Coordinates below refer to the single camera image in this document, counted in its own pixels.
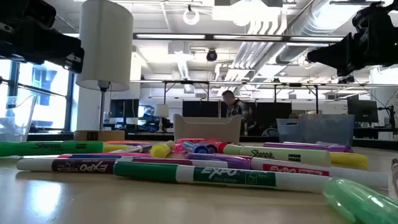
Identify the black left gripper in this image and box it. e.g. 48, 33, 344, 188
0, 21, 85, 75

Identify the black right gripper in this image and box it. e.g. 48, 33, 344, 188
306, 29, 398, 78

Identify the slim yellow highlighter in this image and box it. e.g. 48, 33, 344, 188
328, 151, 369, 171

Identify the blue EXPO marker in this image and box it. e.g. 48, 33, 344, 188
67, 154, 228, 169

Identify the pale green Sharpie highlighter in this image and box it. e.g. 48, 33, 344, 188
223, 144, 332, 167

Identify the orange highlighter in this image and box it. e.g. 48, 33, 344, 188
105, 141, 150, 146

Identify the plum EXPO marker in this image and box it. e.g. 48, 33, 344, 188
16, 157, 193, 174

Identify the red EXPO marker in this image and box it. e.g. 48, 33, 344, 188
250, 157, 389, 190

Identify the purple marker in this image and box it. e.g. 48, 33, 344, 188
108, 144, 153, 154

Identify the chunky yellow highlighter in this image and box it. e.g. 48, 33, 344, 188
150, 140, 176, 159

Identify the coral red Sharpie highlighter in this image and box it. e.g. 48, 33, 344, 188
177, 138, 229, 154

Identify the violet blue highlighter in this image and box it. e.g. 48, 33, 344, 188
198, 141, 220, 154

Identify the green translucent highlighter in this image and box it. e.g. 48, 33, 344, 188
322, 176, 398, 224

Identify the green EXPO marker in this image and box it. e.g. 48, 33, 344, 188
113, 161, 331, 193

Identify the white shade table lamp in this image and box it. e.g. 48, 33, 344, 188
73, 0, 134, 142

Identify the black computer monitor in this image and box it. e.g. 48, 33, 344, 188
347, 98, 379, 124
109, 98, 140, 119

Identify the clear blue plastic bin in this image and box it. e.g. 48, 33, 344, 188
275, 113, 355, 147

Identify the clear plastic container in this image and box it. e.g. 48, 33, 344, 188
0, 95, 39, 143

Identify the black tripod stand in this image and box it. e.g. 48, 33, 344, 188
377, 104, 398, 135

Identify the person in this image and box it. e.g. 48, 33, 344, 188
221, 90, 257, 136

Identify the dark background robot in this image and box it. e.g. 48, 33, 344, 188
138, 105, 174, 133

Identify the small white background lamp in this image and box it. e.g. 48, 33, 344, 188
154, 103, 170, 131

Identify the black overhead light bar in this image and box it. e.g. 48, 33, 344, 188
133, 32, 345, 44

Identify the brown EXPO marker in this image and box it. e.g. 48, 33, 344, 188
391, 157, 398, 189

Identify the cream plastic bin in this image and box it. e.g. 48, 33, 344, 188
173, 113, 243, 144

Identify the purple translucent highlighter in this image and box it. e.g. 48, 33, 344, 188
185, 152, 253, 170

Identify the black metal rack frame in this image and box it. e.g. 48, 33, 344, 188
162, 79, 320, 103

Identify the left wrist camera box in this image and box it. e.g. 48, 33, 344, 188
0, 0, 57, 32

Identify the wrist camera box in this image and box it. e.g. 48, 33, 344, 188
352, 1, 395, 32
0, 0, 57, 32

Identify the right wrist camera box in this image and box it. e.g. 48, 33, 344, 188
352, 1, 395, 32

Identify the black partition wall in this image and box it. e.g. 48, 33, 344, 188
182, 100, 293, 137

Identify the black table frame rail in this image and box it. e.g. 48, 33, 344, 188
27, 132, 398, 151

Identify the white hanging ring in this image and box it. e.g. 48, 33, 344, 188
182, 7, 200, 26

